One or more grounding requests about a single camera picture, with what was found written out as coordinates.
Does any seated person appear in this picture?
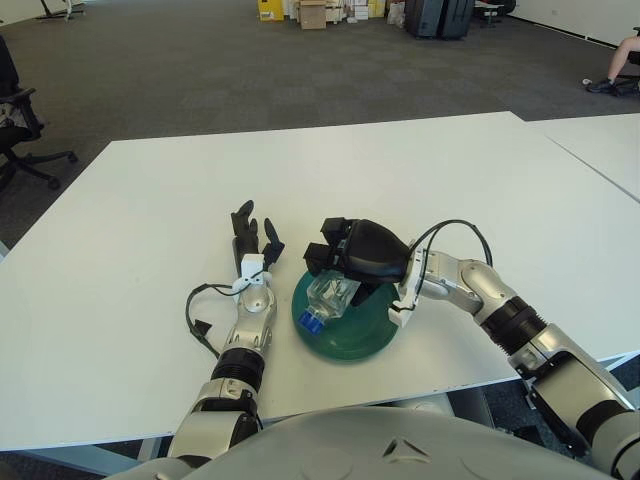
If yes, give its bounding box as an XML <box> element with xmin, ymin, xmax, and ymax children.
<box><xmin>587</xmin><ymin>37</ymin><xmax>640</xmax><ymax>95</ymax></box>

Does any clear bottle with blue cap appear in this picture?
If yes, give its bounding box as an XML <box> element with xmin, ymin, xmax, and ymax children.
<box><xmin>298</xmin><ymin>272</ymin><xmax>360</xmax><ymax>335</ymax></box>

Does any white desk base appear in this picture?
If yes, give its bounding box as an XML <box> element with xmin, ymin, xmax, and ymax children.
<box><xmin>34</xmin><ymin>0</ymin><xmax>87</xmax><ymax>21</ymax></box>

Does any grey robot torso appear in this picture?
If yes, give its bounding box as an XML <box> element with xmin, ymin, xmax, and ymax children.
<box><xmin>114</xmin><ymin>404</ymin><xmax>640</xmax><ymax>480</ymax></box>

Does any brown cardboard box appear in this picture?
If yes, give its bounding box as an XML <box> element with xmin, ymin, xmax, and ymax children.
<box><xmin>298</xmin><ymin>0</ymin><xmax>329</xmax><ymax>30</ymax></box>

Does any yellow box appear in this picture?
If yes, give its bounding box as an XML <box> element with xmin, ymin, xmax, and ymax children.
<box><xmin>257</xmin><ymin>0</ymin><xmax>286</xmax><ymax>22</ymax></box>

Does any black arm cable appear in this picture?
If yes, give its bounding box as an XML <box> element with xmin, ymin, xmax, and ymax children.
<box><xmin>185</xmin><ymin>283</ymin><xmax>241</xmax><ymax>359</ymax></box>
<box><xmin>409</xmin><ymin>218</ymin><xmax>494</xmax><ymax>266</ymax></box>

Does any green round plate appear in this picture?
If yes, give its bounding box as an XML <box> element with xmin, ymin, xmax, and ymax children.
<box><xmin>291</xmin><ymin>267</ymin><xmax>401</xmax><ymax>364</ymax></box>

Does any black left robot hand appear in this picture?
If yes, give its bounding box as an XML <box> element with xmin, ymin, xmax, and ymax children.
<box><xmin>229</xmin><ymin>199</ymin><xmax>286</xmax><ymax>274</ymax></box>

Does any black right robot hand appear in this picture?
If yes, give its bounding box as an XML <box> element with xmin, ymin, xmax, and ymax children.
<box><xmin>303</xmin><ymin>216</ymin><xmax>414</xmax><ymax>307</ymax></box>

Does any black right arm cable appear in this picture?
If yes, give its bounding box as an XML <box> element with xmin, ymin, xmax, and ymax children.
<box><xmin>409</xmin><ymin>218</ymin><xmax>494</xmax><ymax>266</ymax></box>

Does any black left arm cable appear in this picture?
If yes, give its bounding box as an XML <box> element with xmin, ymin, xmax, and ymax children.
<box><xmin>185</xmin><ymin>283</ymin><xmax>241</xmax><ymax>359</ymax></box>

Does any stack of white boxes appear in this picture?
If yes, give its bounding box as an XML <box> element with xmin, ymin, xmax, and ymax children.
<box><xmin>324</xmin><ymin>0</ymin><xmax>386</xmax><ymax>24</ymax></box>

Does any black cabinet in background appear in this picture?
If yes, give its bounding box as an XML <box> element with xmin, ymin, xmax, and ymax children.
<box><xmin>437</xmin><ymin>0</ymin><xmax>475</xmax><ymax>41</ymax></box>

